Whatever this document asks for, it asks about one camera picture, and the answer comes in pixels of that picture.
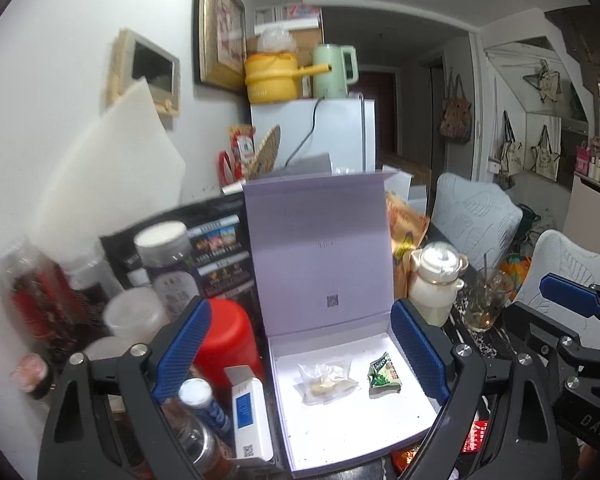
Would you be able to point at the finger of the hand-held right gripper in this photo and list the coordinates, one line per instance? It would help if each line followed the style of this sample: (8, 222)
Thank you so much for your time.
(570, 292)
(535, 327)

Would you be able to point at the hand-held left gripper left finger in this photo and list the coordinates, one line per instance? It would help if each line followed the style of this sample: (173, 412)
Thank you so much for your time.
(180, 352)

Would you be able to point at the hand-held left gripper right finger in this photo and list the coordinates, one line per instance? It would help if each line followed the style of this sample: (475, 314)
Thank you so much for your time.
(420, 352)

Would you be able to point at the clear plastic packet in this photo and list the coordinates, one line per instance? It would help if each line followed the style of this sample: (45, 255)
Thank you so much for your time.
(325, 384)

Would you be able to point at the lavender gift box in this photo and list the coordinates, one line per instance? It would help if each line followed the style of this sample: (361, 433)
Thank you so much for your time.
(320, 240)

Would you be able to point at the green snack packet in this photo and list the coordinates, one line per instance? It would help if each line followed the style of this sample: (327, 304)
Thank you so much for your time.
(384, 376)

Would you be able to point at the red canister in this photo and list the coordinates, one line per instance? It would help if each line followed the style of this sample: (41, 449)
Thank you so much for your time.
(227, 340)

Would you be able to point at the drinking glass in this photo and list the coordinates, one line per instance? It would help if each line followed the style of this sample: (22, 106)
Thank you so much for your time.
(485, 302)

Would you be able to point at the blue and white tube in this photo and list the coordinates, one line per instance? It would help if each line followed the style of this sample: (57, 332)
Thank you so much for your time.
(207, 402)

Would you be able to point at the orange and green bag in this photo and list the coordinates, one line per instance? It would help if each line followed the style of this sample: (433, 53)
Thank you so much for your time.
(515, 270)

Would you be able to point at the white ceramic lidded jar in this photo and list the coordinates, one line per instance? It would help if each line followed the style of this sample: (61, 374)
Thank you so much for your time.
(437, 285)

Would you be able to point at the white counter cabinet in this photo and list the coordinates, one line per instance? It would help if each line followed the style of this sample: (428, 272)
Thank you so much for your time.
(590, 205)

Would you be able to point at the cluster of spice jars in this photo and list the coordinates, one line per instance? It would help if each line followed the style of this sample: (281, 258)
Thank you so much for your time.
(165, 260)

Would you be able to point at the white and blue carton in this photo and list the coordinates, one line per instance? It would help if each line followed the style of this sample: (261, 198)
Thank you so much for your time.
(250, 417)

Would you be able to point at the red packet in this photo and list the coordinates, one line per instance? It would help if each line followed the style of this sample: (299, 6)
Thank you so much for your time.
(476, 435)

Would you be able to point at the black printed package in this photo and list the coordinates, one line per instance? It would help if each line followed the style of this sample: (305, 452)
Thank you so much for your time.
(215, 255)

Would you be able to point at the orange snack bag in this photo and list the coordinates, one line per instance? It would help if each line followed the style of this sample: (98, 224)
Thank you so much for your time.
(405, 222)

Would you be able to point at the canvas tote bag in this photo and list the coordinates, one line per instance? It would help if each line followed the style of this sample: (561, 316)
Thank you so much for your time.
(546, 157)
(510, 157)

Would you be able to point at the white foam board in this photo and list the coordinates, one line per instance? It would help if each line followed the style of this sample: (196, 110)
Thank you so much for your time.
(115, 160)

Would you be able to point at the red snack bag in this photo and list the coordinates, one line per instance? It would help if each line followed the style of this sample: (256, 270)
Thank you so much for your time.
(240, 152)

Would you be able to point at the brown tote bag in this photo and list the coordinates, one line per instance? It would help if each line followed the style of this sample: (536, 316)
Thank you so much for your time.
(455, 115)

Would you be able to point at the woven fan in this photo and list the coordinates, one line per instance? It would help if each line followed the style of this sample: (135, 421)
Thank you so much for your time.
(266, 152)

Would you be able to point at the white fridge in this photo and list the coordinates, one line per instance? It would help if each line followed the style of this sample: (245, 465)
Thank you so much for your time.
(340, 130)

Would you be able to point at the yellow pot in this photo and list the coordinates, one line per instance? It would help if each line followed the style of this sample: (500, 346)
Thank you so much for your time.
(272, 77)

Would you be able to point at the green electric kettle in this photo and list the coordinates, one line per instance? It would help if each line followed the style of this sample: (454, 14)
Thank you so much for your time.
(330, 72)

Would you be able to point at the clear plastic bag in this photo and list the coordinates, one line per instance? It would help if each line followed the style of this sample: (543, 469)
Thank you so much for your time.
(276, 40)

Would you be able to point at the cardboard box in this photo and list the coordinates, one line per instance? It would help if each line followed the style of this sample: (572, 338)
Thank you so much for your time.
(307, 35)

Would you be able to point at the beige wall box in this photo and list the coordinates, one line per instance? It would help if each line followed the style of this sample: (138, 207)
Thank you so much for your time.
(147, 65)

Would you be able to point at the gold picture frame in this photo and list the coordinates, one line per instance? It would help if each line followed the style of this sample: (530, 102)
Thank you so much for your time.
(220, 25)

